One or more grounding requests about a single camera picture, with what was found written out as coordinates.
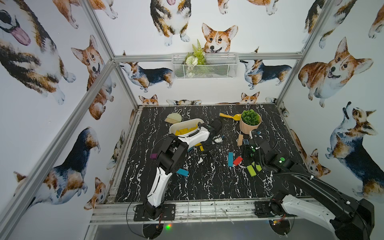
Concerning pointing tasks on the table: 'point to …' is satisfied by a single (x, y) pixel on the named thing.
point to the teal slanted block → (230, 159)
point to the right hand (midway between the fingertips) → (242, 146)
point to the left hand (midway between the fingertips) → (208, 143)
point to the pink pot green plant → (250, 120)
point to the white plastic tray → (183, 128)
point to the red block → (238, 160)
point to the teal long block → (183, 172)
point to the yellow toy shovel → (236, 117)
